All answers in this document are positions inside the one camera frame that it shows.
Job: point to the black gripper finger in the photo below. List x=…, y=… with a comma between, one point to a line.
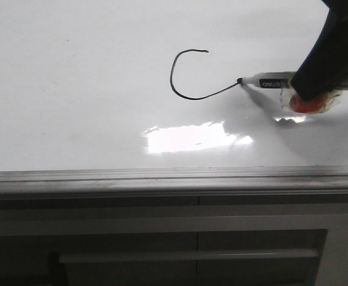
x=326, y=66

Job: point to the red round magnet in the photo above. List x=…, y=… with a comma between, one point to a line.
x=312, y=106

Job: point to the white black whiteboard marker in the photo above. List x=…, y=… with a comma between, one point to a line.
x=278, y=80

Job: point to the white whiteboard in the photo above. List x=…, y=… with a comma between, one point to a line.
x=150, y=84

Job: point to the grey aluminium whiteboard frame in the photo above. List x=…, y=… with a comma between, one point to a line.
x=173, y=182

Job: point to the grey cabinet with handle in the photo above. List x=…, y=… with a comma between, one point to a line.
x=258, y=240

